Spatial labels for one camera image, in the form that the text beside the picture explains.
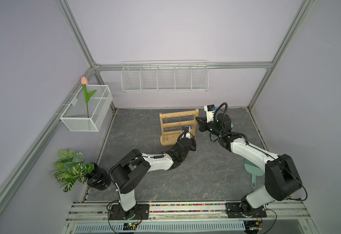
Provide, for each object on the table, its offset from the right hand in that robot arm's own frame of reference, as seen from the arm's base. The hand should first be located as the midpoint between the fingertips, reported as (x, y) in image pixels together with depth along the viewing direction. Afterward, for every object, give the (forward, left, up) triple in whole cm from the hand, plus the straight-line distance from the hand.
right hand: (195, 117), depth 84 cm
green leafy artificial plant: (-32, +56, +3) cm, 65 cm away
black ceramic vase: (-30, +52, -13) cm, 62 cm away
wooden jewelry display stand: (0, +14, -6) cm, 15 cm away
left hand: (-7, +1, -10) cm, 13 cm away
